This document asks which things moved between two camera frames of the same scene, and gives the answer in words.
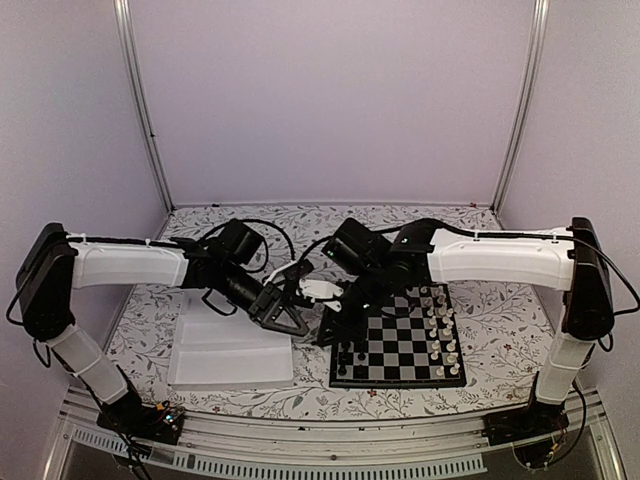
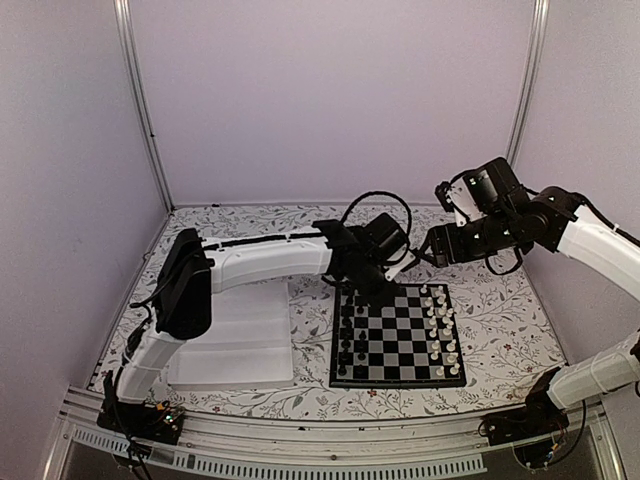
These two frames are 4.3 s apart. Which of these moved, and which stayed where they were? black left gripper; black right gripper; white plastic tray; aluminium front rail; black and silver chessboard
Moved: black right gripper; black left gripper
Stayed: aluminium front rail; white plastic tray; black and silver chessboard
